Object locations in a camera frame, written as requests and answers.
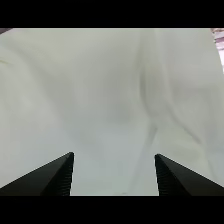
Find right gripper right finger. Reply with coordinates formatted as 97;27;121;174
154;153;224;197

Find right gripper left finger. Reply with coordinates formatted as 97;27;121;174
0;151;75;197

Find white shirt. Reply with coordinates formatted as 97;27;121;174
0;27;224;197

